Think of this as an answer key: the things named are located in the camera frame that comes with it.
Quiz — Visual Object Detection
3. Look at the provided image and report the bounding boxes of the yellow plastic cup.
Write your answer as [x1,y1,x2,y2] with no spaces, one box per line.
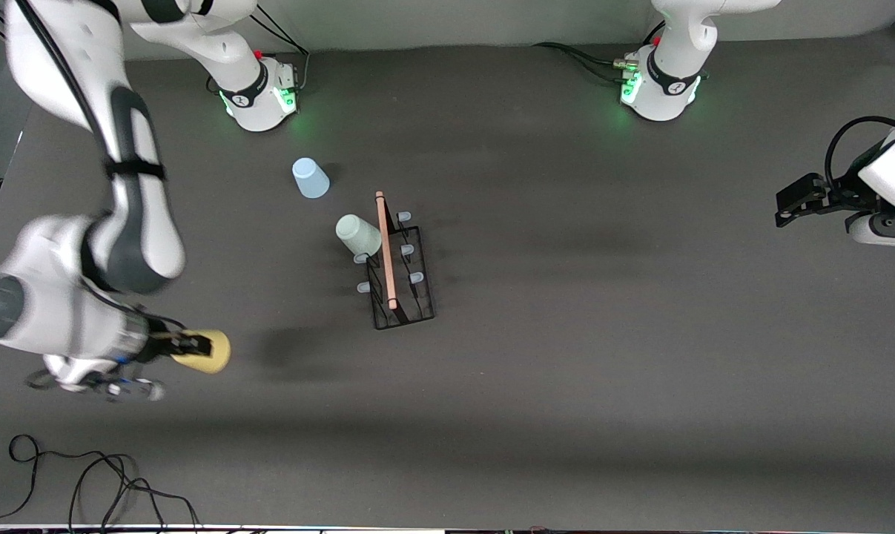
[171,329,232,375]

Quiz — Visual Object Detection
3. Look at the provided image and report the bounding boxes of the pale green plastic cup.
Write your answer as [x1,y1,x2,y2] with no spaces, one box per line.
[334,214,384,259]

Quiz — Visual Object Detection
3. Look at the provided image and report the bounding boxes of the black wire cup holder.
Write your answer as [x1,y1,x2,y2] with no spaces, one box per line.
[354,191,437,332]

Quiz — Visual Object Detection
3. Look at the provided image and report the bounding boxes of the pale blue plastic cup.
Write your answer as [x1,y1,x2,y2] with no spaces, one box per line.
[291,157,331,200]

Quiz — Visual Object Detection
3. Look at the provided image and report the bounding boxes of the dark grey table mat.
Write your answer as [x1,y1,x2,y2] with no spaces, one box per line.
[0,28,895,532]

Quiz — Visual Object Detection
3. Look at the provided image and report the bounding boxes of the black left gripper cable loop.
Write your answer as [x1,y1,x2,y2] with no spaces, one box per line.
[824,115,895,195]

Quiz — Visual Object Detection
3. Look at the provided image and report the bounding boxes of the thin black loose cable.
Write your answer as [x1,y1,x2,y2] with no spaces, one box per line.
[0,434,202,532]

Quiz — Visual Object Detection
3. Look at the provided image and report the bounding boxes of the black left arm base cables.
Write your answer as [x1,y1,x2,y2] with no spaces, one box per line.
[532,18,667,84]

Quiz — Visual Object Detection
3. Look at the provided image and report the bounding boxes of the black arm base cables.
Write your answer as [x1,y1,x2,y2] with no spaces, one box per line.
[532,18,667,84]
[250,6,311,94]

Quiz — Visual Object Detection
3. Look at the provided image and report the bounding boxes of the black right arm base cables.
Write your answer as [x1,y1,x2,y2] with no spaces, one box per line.
[250,6,311,94]

